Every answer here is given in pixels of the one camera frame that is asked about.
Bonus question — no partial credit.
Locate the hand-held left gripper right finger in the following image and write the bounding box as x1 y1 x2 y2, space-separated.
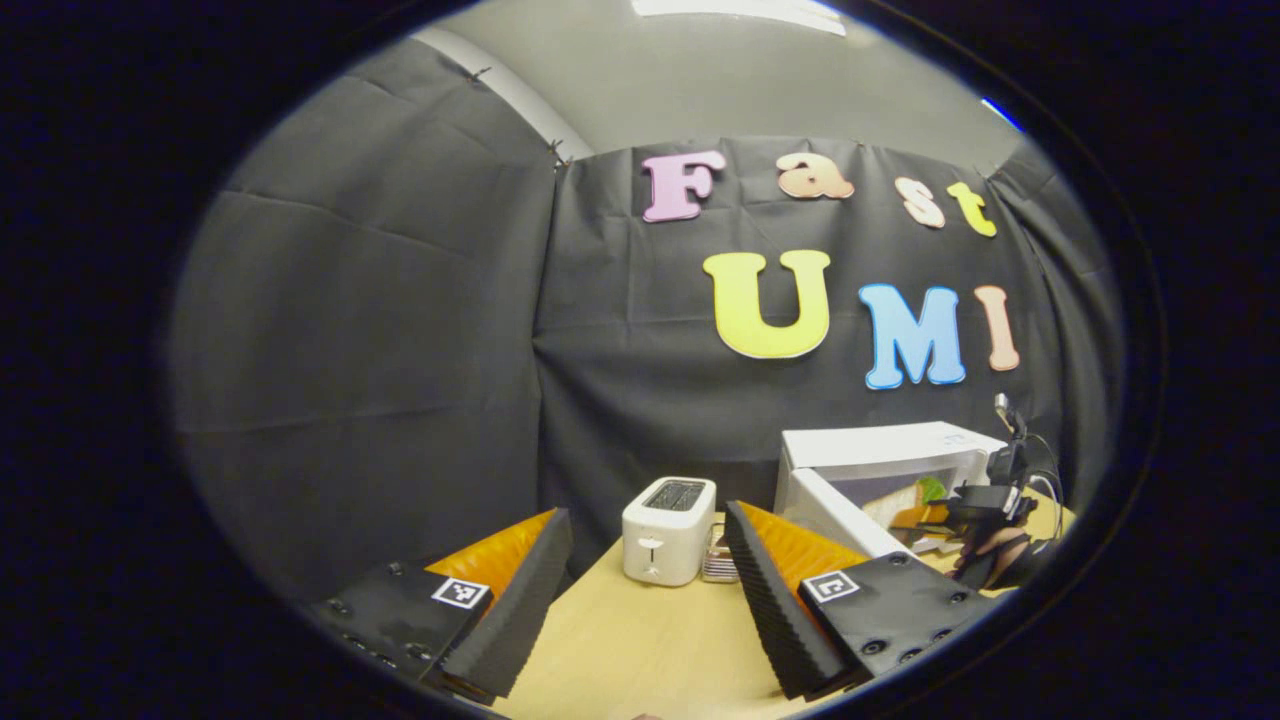
725 500 1001 700

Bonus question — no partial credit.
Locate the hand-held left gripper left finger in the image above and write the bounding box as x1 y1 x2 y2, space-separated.
318 508 573 699

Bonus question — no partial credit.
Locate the sandwich with lettuce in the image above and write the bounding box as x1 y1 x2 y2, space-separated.
865 476 951 531

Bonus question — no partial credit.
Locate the white microwave oven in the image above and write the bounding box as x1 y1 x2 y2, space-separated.
775 421 1009 561

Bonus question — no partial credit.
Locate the small metal holder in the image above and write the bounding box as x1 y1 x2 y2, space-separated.
702 524 743 584

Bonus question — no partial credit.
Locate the white toaster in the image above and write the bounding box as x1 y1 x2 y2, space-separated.
621 477 718 588

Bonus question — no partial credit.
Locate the black backdrop cloth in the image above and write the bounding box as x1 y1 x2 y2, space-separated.
165 38 1126 601

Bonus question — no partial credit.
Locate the large ceiling light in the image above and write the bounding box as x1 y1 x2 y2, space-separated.
632 0 846 37

